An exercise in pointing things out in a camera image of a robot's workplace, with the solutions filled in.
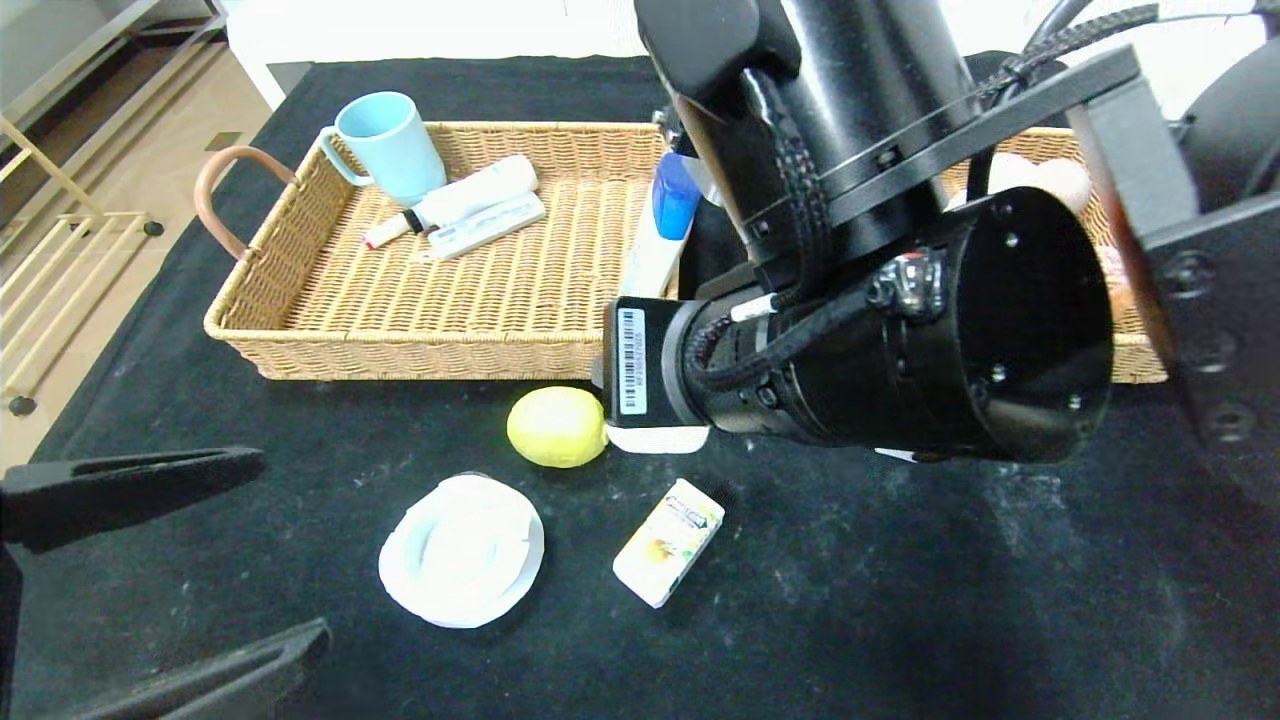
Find yellow lemon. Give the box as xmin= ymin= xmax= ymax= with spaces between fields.
xmin=507 ymin=386 xmax=611 ymax=469

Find white soap bar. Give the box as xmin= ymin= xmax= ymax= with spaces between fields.
xmin=603 ymin=424 xmax=713 ymax=457

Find pale pink egg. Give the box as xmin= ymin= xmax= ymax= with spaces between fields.
xmin=1040 ymin=158 xmax=1091 ymax=211

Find small yellow juice carton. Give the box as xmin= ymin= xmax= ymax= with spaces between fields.
xmin=613 ymin=478 xmax=726 ymax=609

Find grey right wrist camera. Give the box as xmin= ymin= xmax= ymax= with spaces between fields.
xmin=655 ymin=108 xmax=721 ymax=206

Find grey metal shelf frame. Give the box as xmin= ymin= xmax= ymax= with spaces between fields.
xmin=0 ymin=0 xmax=229 ymax=216

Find white bottle blue cap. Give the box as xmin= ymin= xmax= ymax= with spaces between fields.
xmin=620 ymin=150 xmax=701 ymax=301

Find wicker basket brown handles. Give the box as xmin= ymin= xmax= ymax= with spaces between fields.
xmin=940 ymin=125 xmax=1169 ymax=386
xmin=194 ymin=121 xmax=691 ymax=382

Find white table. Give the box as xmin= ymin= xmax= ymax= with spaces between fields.
xmin=228 ymin=0 xmax=661 ymax=113

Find black tablecloth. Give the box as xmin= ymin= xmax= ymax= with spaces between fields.
xmin=0 ymin=50 xmax=1280 ymax=720

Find brown bread bun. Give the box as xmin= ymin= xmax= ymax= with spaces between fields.
xmin=1100 ymin=245 xmax=1136 ymax=316

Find light blue mug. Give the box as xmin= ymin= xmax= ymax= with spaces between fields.
xmin=319 ymin=92 xmax=449 ymax=208

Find braided arm cable white tag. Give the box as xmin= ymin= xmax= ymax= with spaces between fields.
xmin=975 ymin=0 xmax=1166 ymax=101

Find white tube red tip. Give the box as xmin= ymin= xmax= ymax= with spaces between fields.
xmin=362 ymin=154 xmax=539 ymax=251

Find gold metal rack cart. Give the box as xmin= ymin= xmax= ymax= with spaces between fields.
xmin=0 ymin=115 xmax=168 ymax=419

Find large white milk bottle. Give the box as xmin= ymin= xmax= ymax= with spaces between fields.
xmin=985 ymin=152 xmax=1041 ymax=196

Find clear plastic toothbrush case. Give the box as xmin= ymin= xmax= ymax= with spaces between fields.
xmin=416 ymin=192 xmax=547 ymax=263

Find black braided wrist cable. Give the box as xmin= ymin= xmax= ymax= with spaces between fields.
xmin=685 ymin=70 xmax=946 ymax=393

